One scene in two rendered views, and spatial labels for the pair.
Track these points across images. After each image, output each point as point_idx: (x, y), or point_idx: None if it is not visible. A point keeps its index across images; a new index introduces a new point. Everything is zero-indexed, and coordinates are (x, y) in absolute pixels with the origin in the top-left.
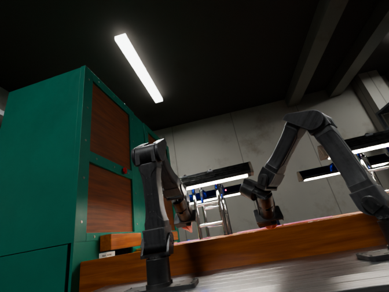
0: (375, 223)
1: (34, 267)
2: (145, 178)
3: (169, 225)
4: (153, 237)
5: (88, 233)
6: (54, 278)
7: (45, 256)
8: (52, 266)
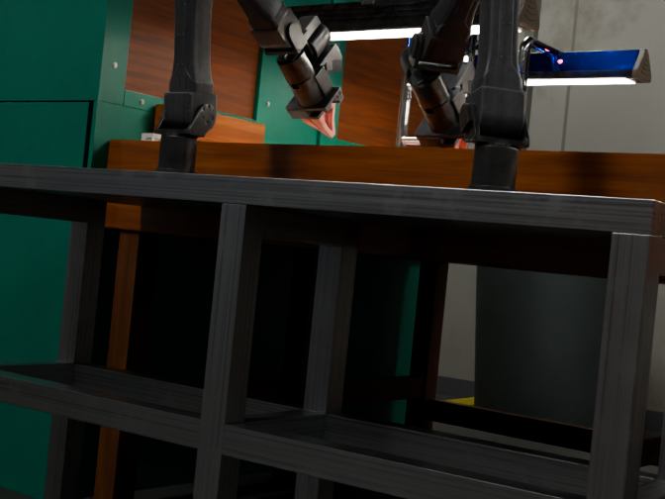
0: (580, 175)
1: (40, 131)
2: (178, 4)
3: (213, 94)
4: (176, 105)
5: (129, 92)
6: (67, 154)
7: (55, 116)
8: (66, 135)
